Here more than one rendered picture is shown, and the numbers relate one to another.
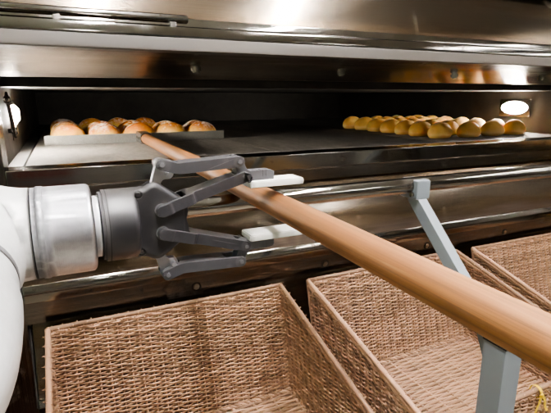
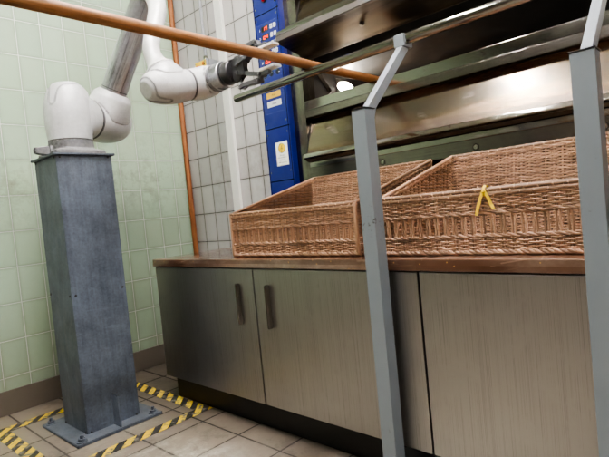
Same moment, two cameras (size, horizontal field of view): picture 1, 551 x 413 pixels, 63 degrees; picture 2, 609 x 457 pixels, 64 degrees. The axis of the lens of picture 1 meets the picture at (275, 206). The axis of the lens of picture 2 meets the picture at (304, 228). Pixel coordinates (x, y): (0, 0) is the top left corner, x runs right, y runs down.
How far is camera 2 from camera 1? 152 cm
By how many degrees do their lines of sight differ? 68
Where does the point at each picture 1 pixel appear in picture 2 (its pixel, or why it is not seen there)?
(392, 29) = not seen: outside the picture
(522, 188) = not seen: outside the picture
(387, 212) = (536, 93)
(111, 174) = (340, 96)
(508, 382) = (358, 133)
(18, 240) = (201, 74)
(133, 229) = (223, 69)
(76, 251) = (212, 77)
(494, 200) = not seen: outside the picture
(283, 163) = (432, 69)
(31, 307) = (313, 169)
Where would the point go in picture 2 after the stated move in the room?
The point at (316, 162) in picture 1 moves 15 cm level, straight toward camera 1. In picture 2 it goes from (459, 63) to (419, 63)
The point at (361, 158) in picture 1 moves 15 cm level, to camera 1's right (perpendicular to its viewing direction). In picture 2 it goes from (501, 49) to (541, 31)
